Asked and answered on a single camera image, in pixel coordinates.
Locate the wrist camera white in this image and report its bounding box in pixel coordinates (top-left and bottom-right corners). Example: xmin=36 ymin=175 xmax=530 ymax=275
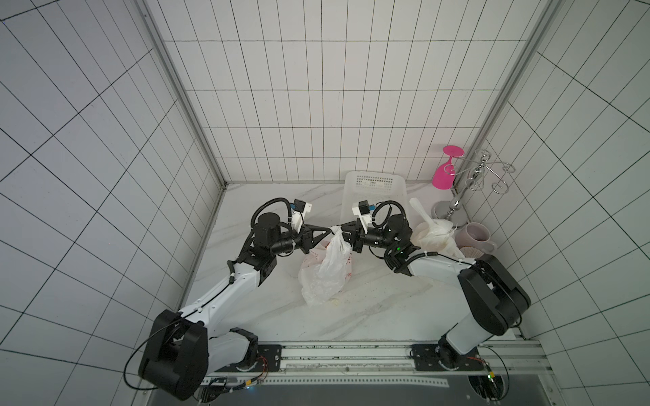
xmin=352 ymin=201 xmax=376 ymax=233
xmin=290 ymin=199 xmax=312 ymax=233

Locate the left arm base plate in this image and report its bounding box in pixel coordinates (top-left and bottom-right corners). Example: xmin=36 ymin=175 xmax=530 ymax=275
xmin=240 ymin=344 xmax=283 ymax=374

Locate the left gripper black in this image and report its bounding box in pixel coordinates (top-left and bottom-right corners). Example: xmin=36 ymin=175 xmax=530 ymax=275
xmin=271 ymin=222 xmax=331 ymax=254

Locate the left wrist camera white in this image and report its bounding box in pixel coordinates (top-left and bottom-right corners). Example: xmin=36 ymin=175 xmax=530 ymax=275
xmin=290 ymin=199 xmax=312 ymax=233

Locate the white printed plastic bag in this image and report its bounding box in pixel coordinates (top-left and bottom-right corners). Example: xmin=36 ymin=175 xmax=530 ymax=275
xmin=410 ymin=197 xmax=465 ymax=259

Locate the pink wine glass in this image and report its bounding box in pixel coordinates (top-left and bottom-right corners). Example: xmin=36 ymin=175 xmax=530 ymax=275
xmin=432 ymin=145 xmax=465 ymax=190

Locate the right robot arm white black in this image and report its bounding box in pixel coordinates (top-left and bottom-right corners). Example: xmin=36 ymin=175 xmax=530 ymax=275
xmin=341 ymin=201 xmax=531 ymax=370

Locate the white basket perforated plastic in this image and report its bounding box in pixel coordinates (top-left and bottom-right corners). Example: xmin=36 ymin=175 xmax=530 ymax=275
xmin=340 ymin=171 xmax=411 ymax=223

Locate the aluminium mounting rail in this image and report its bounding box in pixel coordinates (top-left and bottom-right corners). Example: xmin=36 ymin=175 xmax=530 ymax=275
xmin=204 ymin=340 xmax=551 ymax=383

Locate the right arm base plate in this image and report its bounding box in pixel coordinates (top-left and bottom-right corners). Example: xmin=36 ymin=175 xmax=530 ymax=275
xmin=410 ymin=343 xmax=484 ymax=372

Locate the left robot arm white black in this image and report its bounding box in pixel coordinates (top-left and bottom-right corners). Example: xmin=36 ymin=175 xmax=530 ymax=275
xmin=138 ymin=197 xmax=332 ymax=400

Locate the metal glass rack stand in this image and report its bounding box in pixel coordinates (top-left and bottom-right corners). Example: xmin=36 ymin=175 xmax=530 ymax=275
xmin=432 ymin=150 xmax=516 ymax=228

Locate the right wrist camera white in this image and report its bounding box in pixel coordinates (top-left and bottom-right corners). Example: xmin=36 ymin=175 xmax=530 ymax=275
xmin=352 ymin=201 xmax=376 ymax=233

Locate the pale pink mug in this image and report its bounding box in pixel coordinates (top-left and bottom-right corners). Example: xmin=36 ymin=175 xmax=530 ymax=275
xmin=455 ymin=223 xmax=498 ymax=254

